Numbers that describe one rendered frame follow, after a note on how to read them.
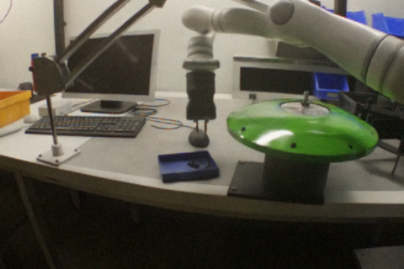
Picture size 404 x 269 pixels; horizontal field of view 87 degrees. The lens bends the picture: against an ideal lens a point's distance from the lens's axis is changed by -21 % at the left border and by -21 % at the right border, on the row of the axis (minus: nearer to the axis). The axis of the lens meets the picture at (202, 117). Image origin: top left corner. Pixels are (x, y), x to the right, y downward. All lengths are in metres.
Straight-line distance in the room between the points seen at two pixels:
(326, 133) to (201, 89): 0.34
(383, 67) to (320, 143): 0.15
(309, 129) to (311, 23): 0.18
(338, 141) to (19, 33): 2.12
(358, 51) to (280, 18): 0.17
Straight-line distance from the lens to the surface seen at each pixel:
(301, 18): 0.49
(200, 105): 0.66
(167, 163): 0.67
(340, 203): 0.58
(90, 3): 1.75
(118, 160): 0.71
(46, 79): 0.70
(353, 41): 0.44
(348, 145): 0.44
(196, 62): 0.64
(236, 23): 0.64
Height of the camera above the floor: 1.22
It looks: 18 degrees down
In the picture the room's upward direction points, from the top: straight up
